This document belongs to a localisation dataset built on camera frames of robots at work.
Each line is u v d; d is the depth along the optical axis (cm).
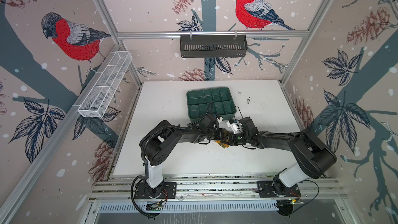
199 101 113
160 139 53
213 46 104
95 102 71
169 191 73
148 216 67
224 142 85
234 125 85
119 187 77
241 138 78
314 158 45
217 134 81
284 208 71
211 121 74
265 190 73
